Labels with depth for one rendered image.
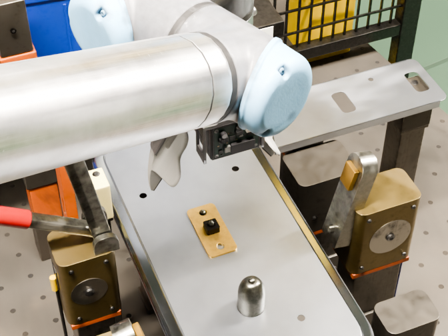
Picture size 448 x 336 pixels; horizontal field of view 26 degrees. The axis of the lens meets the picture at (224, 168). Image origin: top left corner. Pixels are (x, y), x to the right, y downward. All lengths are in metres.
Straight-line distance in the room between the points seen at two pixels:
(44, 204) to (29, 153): 0.90
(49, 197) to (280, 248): 0.44
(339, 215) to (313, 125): 0.20
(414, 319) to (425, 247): 0.47
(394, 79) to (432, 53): 1.70
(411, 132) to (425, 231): 0.23
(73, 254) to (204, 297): 0.16
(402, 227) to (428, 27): 2.05
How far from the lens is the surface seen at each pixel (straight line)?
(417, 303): 1.19
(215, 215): 1.23
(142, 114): 0.68
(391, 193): 1.22
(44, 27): 1.38
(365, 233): 1.22
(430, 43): 3.19
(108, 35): 0.83
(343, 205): 1.20
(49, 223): 1.11
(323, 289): 1.17
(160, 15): 0.82
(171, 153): 1.07
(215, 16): 0.80
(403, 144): 1.50
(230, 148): 1.02
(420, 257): 1.61
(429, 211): 1.68
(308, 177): 1.32
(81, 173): 1.05
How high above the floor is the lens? 1.92
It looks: 45 degrees down
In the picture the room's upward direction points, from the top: straight up
